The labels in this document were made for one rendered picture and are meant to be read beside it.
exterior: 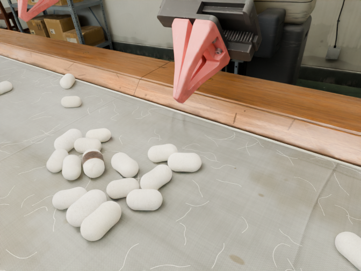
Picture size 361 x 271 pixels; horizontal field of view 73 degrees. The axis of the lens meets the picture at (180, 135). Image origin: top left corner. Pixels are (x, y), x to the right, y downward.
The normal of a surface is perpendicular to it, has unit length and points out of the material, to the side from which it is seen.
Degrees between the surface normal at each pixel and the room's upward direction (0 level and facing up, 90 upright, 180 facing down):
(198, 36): 63
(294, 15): 90
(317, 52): 88
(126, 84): 45
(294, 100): 0
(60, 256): 0
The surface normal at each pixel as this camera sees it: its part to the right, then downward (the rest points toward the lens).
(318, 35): -0.50, 0.54
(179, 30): -0.53, 0.10
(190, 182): -0.06, -0.80
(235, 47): -0.42, -0.25
